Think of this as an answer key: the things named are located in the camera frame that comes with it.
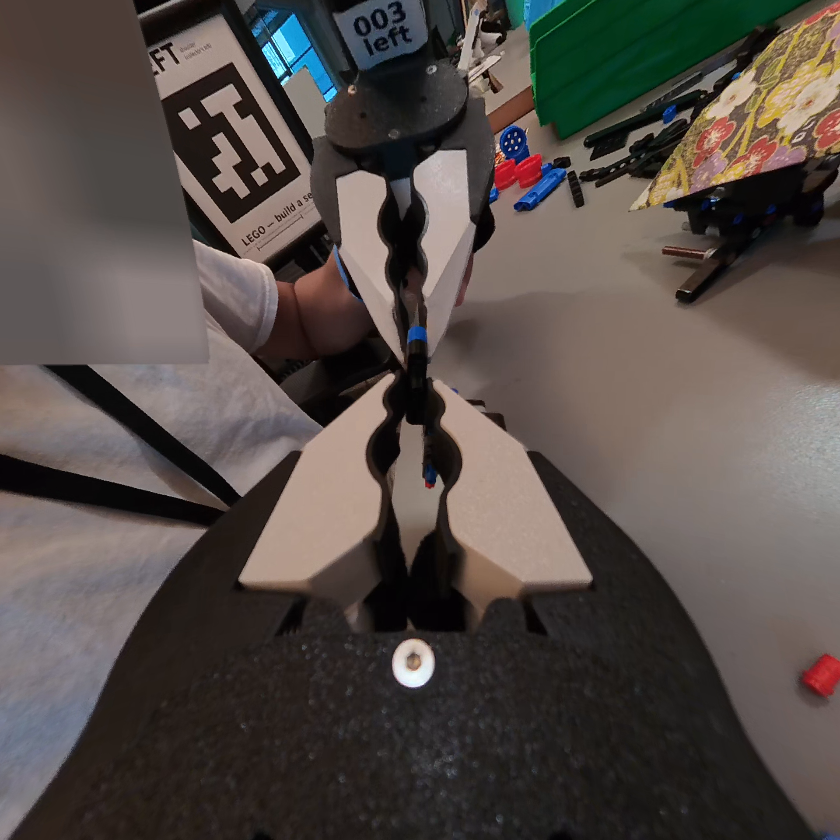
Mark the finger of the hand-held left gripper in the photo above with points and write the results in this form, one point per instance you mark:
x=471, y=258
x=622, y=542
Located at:
x=361, y=229
x=449, y=216

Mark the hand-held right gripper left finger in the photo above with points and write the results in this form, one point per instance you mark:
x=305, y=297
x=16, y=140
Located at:
x=315, y=518

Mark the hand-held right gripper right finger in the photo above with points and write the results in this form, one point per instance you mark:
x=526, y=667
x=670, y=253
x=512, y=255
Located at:
x=518, y=518

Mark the black blue lego assembly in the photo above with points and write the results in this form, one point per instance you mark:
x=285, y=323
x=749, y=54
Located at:
x=415, y=387

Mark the person's left forearm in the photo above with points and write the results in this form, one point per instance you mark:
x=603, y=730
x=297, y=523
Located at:
x=321, y=315

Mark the red lego wheel hub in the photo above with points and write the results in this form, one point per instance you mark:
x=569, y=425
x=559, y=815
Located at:
x=529, y=172
x=504, y=176

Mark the blue curved lego panel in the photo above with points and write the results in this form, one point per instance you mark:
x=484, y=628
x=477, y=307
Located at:
x=538, y=191

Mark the blue lego wheel hub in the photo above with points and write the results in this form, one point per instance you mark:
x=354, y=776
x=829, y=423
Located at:
x=514, y=141

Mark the spread of black lego beams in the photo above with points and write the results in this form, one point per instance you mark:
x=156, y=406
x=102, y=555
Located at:
x=630, y=141

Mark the partly built lego chassis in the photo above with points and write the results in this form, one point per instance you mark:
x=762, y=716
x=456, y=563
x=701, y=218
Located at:
x=741, y=216

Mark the small red lego bush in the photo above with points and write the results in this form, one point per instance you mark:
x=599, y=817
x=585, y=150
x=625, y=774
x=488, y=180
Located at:
x=823, y=676

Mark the person's left hand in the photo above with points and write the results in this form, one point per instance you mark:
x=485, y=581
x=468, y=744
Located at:
x=463, y=282

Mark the blue wristband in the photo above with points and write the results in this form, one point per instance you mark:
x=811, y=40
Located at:
x=342, y=266

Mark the white side table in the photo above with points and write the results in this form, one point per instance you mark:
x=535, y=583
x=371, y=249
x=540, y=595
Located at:
x=510, y=72

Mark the framed black white marker sign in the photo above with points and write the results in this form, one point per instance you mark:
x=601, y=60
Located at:
x=229, y=144

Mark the green plastic bin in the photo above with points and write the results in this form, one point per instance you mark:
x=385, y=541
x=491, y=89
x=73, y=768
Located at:
x=623, y=59

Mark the person's white shirt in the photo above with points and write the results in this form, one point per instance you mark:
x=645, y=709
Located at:
x=98, y=590

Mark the floral patterned paper sheet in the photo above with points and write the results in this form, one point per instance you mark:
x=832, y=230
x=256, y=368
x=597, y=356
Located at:
x=754, y=111

